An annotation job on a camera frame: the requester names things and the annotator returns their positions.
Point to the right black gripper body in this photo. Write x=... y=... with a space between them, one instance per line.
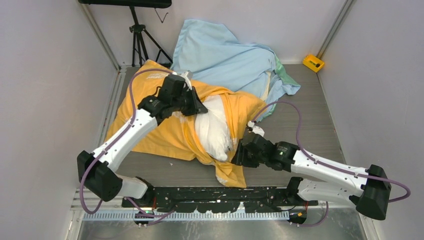
x=253 y=161

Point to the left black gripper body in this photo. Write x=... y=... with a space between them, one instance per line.
x=182 y=103

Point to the white pillow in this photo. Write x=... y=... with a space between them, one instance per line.
x=213 y=130

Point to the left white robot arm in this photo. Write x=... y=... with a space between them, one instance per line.
x=97 y=169

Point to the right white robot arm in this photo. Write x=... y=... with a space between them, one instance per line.
x=364 y=189

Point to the light blue cloth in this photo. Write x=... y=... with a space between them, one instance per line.
x=214 y=56

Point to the yellow box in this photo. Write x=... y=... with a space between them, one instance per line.
x=313 y=63

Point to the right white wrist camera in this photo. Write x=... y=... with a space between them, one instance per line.
x=253 y=128

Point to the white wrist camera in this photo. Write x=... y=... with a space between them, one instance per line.
x=187 y=76
x=253 y=128

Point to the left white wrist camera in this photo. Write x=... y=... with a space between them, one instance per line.
x=187 y=76

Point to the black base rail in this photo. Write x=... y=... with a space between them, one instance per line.
x=208 y=204

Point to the black camera tripod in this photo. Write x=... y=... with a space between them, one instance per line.
x=139 y=46

